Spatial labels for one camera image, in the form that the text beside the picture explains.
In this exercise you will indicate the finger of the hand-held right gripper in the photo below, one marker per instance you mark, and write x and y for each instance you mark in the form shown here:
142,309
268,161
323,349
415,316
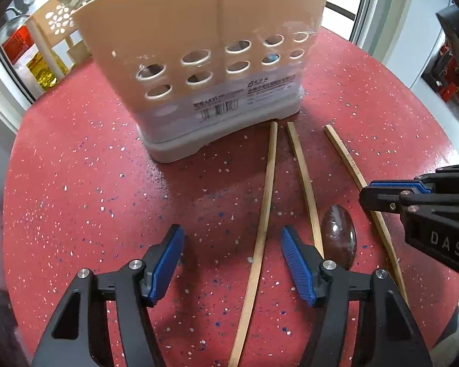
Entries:
382,200
397,185

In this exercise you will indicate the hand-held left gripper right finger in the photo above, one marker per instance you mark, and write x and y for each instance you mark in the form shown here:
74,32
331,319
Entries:
298,267

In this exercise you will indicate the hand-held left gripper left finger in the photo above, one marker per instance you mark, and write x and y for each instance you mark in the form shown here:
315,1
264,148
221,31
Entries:
166,263

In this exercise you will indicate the beige plastic utensil holder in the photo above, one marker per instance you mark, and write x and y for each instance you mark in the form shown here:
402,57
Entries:
176,26

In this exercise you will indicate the dark shelf unit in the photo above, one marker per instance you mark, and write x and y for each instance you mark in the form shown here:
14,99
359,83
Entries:
455,65

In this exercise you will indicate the yellow foil bag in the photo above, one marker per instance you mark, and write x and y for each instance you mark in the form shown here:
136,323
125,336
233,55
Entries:
42,72

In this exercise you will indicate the small cardboard box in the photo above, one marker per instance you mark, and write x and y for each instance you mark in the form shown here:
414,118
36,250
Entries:
77,52

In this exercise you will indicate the beige chair with flower cutouts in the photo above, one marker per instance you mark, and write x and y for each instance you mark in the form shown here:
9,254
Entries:
46,51

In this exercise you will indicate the red plastic basket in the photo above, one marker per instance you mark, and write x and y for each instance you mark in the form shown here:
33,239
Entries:
17,44

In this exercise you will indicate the steel wok lid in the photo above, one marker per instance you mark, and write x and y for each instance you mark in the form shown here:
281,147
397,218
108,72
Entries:
13,21

